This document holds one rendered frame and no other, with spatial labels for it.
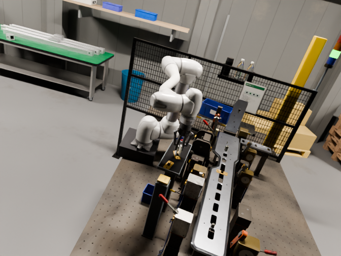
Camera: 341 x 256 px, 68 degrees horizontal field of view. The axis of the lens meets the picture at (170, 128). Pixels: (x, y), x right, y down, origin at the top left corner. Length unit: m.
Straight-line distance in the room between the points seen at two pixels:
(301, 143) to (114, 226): 3.89
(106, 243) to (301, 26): 4.82
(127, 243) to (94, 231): 0.21
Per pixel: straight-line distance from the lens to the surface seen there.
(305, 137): 4.96
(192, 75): 1.95
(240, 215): 1.60
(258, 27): 5.26
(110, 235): 1.70
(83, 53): 4.88
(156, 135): 2.19
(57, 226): 2.65
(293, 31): 5.42
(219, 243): 1.45
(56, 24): 5.70
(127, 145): 2.25
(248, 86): 2.68
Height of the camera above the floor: 2.06
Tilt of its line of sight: 28 degrees down
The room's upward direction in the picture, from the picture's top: 15 degrees clockwise
